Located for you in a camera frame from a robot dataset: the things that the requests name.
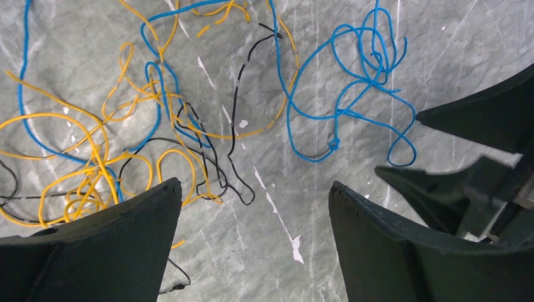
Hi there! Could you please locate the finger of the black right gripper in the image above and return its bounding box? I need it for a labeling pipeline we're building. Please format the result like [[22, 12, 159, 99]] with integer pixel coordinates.
[[416, 65, 533, 154], [375, 156, 522, 238]]

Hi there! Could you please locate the blue wire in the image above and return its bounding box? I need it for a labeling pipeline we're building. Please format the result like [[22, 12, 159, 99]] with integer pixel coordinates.
[[285, 0, 418, 167], [17, 0, 293, 203]]

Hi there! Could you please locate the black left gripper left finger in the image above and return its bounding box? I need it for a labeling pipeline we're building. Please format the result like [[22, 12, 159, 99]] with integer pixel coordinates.
[[1, 177, 182, 301]]

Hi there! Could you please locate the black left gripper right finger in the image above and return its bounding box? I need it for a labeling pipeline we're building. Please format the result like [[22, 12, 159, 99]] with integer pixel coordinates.
[[328, 181, 533, 301]]

